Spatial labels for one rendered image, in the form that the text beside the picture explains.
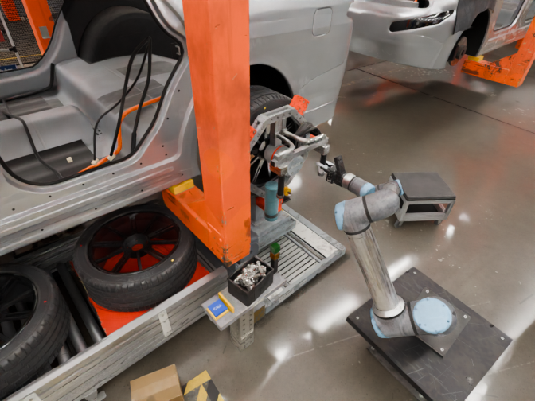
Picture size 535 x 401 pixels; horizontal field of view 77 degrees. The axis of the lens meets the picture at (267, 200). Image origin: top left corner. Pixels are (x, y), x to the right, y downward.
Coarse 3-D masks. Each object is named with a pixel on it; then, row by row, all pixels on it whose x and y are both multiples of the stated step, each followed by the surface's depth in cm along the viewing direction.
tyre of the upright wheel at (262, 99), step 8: (256, 88) 197; (264, 88) 200; (256, 96) 188; (264, 96) 188; (272, 96) 190; (280, 96) 192; (256, 104) 183; (264, 104) 186; (272, 104) 190; (280, 104) 194; (288, 104) 199; (256, 112) 185; (264, 112) 189
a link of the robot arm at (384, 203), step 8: (384, 184) 190; (392, 184) 178; (400, 184) 185; (376, 192) 140; (384, 192) 139; (392, 192) 140; (400, 192) 185; (368, 200) 136; (376, 200) 135; (384, 200) 135; (392, 200) 137; (368, 208) 135; (376, 208) 134; (384, 208) 135; (392, 208) 137; (376, 216) 136; (384, 216) 137
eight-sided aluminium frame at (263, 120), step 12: (288, 108) 191; (264, 120) 180; (276, 120) 186; (300, 120) 200; (252, 144) 183; (300, 144) 219; (276, 180) 223; (288, 180) 222; (252, 192) 203; (264, 192) 211
